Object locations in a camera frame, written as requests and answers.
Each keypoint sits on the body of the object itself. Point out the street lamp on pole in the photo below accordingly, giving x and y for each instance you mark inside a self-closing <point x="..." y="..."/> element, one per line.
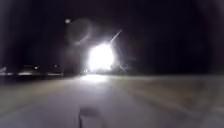
<point x="100" y="58"/>

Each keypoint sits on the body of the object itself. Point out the grey paved path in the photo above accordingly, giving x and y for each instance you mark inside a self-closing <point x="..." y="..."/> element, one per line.
<point x="116" y="106"/>

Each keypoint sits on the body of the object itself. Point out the grass strip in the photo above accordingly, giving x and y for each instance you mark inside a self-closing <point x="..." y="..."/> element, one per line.
<point x="30" y="93"/>
<point x="180" y="90"/>

